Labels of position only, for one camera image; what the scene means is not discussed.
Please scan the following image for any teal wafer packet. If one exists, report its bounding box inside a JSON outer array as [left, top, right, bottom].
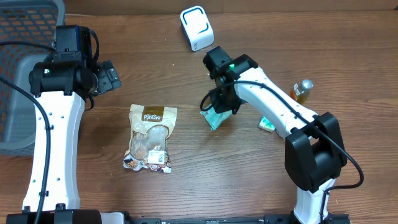
[[200, 107, 232, 131]]

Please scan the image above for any teal tissue pack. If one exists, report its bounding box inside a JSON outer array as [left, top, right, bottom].
[[258, 116, 275, 133]]

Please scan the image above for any yellow dish soap bottle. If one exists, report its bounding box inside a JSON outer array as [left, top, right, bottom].
[[290, 79, 313, 104]]

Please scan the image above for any brown snack bag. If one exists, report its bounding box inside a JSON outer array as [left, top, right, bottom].
[[123, 104, 178, 174]]

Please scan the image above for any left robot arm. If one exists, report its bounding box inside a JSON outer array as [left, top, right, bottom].
[[6, 25, 130, 224]]

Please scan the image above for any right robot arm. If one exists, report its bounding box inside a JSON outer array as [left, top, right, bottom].
[[203, 47, 350, 223]]

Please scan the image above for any white barcode scanner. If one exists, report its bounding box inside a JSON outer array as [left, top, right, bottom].
[[180, 6, 215, 52]]

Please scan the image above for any grey plastic shopping basket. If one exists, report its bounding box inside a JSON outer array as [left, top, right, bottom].
[[0, 0, 67, 156]]

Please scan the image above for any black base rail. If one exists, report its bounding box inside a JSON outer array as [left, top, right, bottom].
[[124, 213, 351, 224]]

